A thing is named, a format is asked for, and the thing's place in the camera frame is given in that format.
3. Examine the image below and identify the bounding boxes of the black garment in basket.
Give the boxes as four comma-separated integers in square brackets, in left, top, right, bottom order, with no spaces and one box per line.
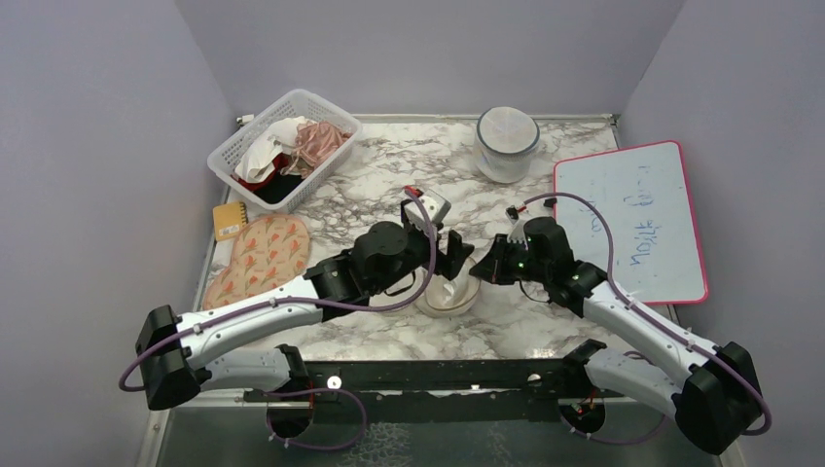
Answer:
[253,172,304,204]

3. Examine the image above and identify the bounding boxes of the purple cable at base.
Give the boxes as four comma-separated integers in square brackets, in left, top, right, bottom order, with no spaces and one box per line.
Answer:
[558,402,671,448]
[265,385,370,453]

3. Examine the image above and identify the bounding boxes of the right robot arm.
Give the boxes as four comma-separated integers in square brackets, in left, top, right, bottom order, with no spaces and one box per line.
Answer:
[470,217,768,454]

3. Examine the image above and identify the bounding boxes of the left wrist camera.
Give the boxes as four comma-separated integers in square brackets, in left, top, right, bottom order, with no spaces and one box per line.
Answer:
[402,190,451,231]

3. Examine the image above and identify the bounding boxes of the pink bra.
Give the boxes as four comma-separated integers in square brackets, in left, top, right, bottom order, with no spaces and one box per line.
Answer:
[280,121,351,178]

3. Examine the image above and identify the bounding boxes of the red garment in basket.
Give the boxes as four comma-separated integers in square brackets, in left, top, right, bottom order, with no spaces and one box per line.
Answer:
[233,153,289,192]

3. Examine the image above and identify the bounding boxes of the pink-framed whiteboard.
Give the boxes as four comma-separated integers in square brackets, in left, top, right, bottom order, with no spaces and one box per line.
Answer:
[554,140,708,305]

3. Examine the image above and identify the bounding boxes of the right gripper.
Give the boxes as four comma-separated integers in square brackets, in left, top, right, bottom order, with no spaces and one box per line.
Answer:
[470,233,551,285]

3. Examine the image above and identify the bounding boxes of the floral oven mitt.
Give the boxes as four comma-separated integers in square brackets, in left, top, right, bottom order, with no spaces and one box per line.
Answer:
[200,214,311,310]

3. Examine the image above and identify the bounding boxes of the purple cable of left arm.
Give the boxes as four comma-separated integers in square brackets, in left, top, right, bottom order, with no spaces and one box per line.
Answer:
[118,188,438,393]

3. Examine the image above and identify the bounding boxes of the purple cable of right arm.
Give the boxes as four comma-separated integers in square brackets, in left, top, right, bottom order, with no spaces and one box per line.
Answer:
[519,192,772,437]

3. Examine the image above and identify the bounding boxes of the blue-rimmed mesh laundry bag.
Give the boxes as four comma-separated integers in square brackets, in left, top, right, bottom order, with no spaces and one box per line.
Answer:
[473,106,541,184]

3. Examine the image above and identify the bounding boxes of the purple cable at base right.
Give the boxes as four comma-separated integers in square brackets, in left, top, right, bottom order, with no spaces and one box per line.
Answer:
[558,402,671,448]

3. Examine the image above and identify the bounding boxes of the white cloth in basket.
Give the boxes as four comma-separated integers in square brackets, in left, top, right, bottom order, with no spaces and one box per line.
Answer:
[234,117,311,180]

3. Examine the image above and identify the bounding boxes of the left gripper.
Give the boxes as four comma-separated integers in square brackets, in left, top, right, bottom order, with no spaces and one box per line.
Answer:
[369,220,473,296]

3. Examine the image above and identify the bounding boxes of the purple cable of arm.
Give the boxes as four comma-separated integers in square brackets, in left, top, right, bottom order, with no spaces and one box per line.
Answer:
[519,192,772,437]
[118,188,438,393]

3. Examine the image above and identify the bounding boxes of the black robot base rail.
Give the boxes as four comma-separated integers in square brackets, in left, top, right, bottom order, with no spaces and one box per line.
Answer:
[244,357,620,425]

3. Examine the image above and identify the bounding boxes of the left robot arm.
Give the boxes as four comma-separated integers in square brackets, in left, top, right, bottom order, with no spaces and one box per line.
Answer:
[119,196,474,411]

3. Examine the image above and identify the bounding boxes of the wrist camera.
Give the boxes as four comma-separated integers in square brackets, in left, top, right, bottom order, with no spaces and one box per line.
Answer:
[402,190,451,231]
[505,204,527,245]

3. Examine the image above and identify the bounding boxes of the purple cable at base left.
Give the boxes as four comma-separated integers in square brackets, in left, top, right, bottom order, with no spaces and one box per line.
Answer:
[265,385,370,453]

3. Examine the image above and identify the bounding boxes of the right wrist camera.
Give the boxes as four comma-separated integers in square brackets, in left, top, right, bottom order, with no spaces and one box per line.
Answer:
[505,204,527,245]

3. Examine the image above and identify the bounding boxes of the beige-rimmed mesh laundry bag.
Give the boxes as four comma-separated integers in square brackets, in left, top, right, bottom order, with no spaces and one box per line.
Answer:
[370,258,481,318]

